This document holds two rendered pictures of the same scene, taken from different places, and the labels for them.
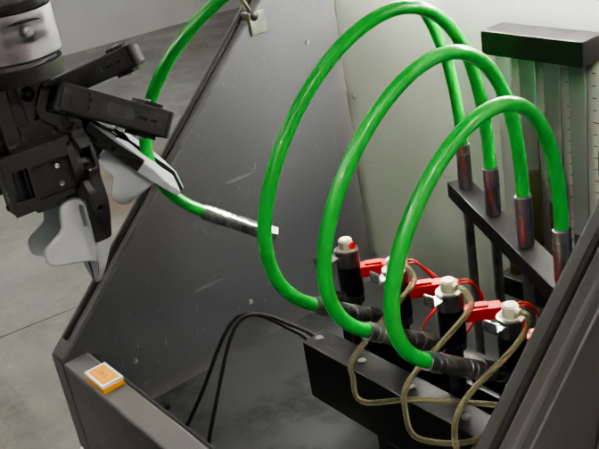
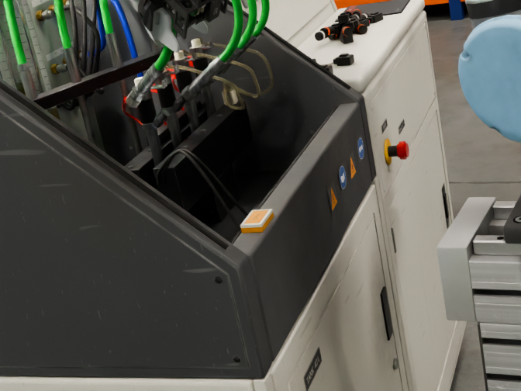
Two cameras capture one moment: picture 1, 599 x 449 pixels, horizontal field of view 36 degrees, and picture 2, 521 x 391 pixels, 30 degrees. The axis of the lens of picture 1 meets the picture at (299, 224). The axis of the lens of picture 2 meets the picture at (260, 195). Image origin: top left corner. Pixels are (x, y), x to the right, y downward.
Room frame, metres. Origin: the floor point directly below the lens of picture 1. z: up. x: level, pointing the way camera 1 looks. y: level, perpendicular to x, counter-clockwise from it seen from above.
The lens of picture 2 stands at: (1.65, 1.29, 1.44)
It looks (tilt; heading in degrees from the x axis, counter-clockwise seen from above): 20 degrees down; 237
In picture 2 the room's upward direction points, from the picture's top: 12 degrees counter-clockwise
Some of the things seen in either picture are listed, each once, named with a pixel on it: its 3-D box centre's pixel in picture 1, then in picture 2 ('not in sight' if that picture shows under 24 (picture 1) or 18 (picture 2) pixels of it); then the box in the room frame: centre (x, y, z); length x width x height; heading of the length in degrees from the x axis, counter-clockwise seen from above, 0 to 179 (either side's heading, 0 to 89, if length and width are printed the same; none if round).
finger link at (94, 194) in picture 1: (86, 193); not in sight; (0.76, 0.18, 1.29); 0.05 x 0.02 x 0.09; 34
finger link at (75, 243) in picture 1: (75, 247); not in sight; (0.75, 0.20, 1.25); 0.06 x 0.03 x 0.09; 124
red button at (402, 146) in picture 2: not in sight; (397, 150); (0.42, -0.07, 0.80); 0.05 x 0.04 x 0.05; 34
